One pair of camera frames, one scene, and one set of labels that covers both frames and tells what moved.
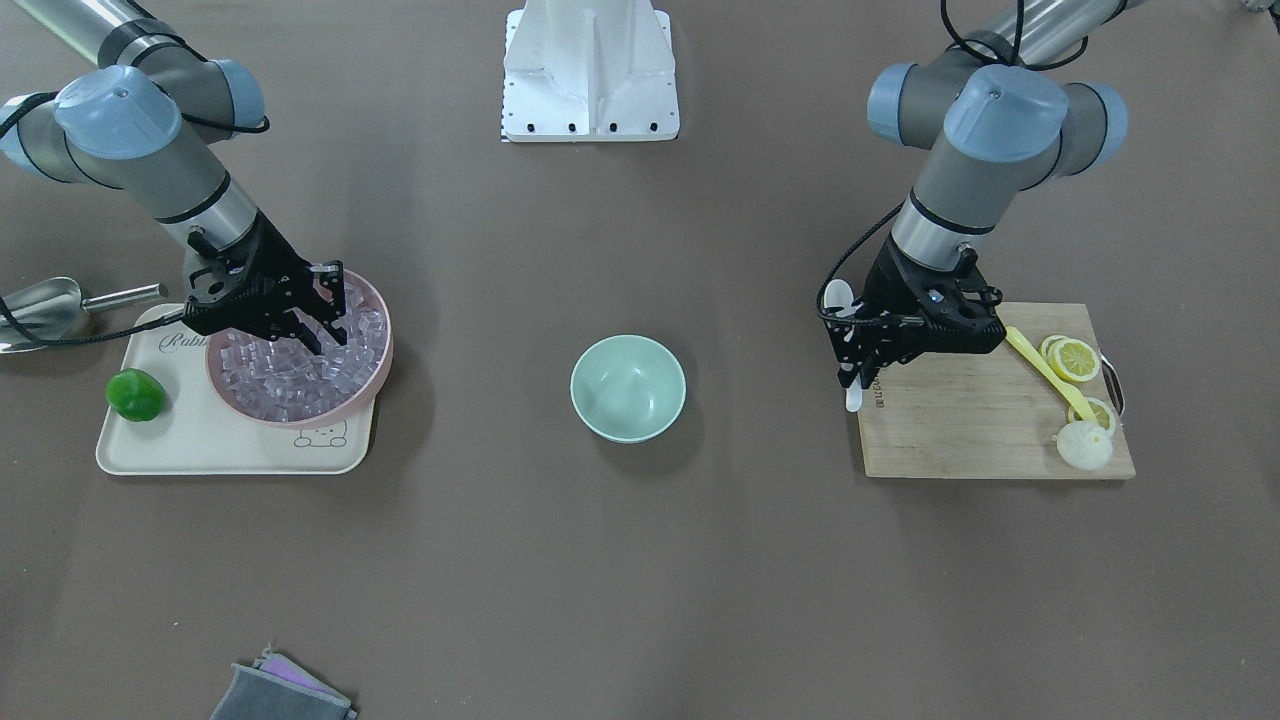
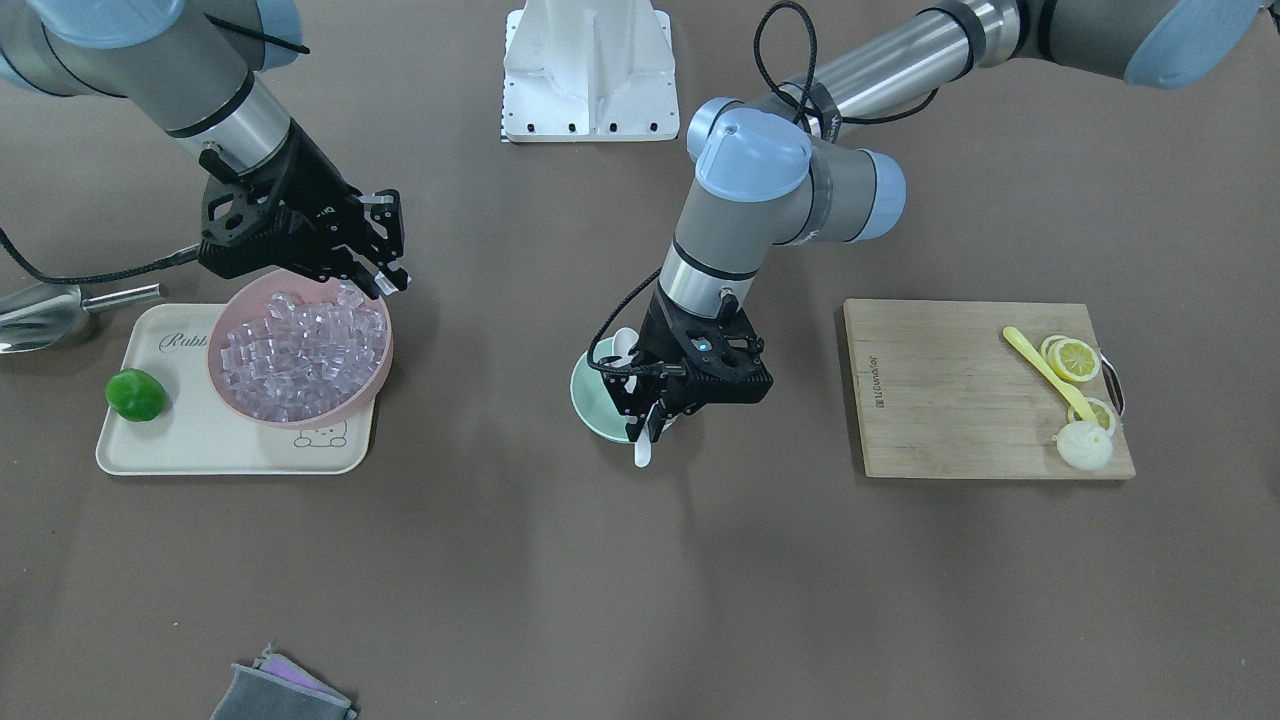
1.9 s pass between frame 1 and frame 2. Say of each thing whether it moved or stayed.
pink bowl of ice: stayed
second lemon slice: stayed
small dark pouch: stayed
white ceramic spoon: moved
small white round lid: stayed
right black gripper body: moved
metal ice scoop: stayed
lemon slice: stayed
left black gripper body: moved
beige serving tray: stayed
